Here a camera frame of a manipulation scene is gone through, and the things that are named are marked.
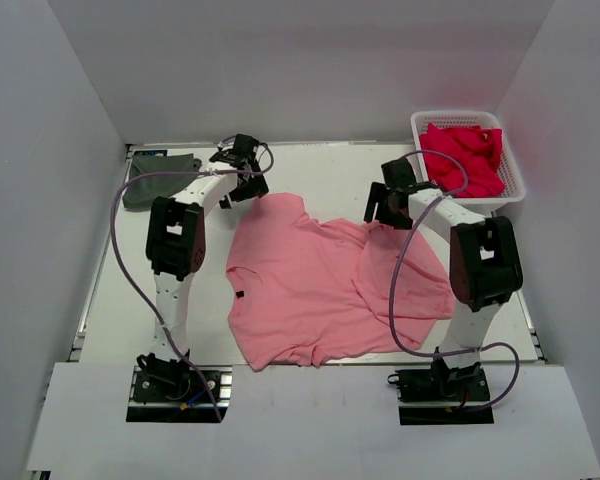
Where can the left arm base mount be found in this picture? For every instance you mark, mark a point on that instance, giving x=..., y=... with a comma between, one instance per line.
x=180, y=390

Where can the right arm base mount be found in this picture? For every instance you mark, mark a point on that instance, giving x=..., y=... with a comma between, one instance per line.
x=438, y=395

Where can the red t-shirt in basket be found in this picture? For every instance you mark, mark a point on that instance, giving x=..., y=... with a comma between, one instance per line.
x=478, y=150

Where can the blue label sticker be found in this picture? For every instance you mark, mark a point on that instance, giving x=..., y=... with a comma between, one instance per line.
x=149, y=152

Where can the pink t-shirt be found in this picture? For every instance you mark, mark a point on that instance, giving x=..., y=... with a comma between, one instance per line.
x=308, y=292

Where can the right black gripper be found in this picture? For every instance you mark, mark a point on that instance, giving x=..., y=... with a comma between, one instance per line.
x=377, y=195

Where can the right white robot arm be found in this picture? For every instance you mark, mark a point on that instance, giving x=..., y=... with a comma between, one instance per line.
x=484, y=264

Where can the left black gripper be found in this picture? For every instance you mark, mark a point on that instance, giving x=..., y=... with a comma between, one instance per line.
x=257, y=187

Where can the folded dark grey t-shirt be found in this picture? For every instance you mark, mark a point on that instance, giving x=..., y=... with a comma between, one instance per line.
x=141, y=194

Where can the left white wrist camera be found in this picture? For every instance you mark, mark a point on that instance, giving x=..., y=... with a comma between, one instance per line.
x=225, y=155

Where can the white plastic basket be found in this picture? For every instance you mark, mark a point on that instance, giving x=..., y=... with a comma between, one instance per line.
x=508, y=171

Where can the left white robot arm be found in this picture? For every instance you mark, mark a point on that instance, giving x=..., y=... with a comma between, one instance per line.
x=176, y=249

